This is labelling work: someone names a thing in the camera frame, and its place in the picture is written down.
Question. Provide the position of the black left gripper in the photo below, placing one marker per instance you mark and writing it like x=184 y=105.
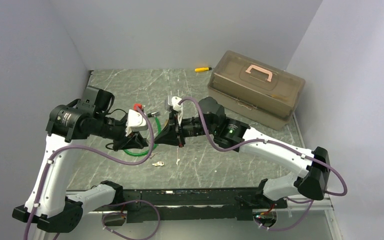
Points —
x=134 y=140

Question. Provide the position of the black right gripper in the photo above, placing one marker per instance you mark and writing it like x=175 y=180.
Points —
x=173 y=134

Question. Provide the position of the silver key bunch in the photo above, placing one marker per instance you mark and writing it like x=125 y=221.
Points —
x=158 y=164

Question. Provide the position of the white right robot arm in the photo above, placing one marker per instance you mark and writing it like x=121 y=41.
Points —
x=309 y=172

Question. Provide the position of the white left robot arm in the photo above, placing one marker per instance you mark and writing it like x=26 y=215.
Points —
x=48 y=206

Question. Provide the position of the yellow screwdriver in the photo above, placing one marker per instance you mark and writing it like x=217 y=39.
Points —
x=202 y=69

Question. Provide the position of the translucent brown toolbox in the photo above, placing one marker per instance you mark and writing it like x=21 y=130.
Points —
x=255 y=90

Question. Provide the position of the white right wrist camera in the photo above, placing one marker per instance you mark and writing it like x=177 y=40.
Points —
x=173 y=103

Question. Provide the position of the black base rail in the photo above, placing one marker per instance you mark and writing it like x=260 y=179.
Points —
x=240 y=203

